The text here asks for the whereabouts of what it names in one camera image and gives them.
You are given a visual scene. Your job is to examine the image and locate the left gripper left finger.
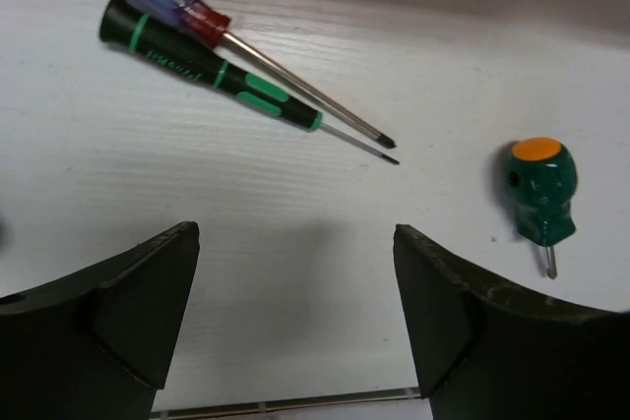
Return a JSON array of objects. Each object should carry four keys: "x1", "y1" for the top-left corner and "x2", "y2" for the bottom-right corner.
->
[{"x1": 1, "y1": 221, "x2": 200, "y2": 419}]

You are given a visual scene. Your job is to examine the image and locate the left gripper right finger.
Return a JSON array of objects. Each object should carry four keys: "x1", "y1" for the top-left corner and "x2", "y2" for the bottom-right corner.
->
[{"x1": 393, "y1": 224, "x2": 629, "y2": 419}]

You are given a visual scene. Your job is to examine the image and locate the stubby green screwdriver right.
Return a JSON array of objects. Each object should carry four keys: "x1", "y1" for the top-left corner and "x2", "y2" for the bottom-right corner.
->
[{"x1": 504, "y1": 137, "x2": 578, "y2": 279}]

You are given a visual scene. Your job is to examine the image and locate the black green precision screwdriver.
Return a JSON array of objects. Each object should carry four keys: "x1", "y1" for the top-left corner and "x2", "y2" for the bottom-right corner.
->
[{"x1": 99, "y1": 0, "x2": 400, "y2": 165}]

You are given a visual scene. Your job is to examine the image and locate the blue red handled screwdriver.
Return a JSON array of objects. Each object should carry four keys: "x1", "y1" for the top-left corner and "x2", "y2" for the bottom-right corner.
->
[{"x1": 126, "y1": 0, "x2": 396, "y2": 150}]

